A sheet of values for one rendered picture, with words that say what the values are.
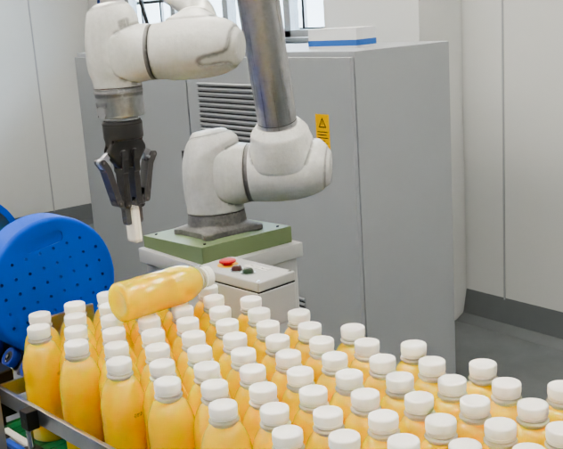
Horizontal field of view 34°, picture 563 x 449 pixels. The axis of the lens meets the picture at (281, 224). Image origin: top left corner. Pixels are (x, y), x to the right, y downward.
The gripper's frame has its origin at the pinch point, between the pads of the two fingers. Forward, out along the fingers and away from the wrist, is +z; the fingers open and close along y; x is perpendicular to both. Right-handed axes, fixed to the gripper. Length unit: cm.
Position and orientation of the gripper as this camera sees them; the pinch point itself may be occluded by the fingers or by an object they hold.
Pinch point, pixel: (133, 224)
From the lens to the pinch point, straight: 177.8
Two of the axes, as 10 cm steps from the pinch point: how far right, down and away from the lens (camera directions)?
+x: 6.8, 1.1, -7.2
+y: -7.3, 2.1, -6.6
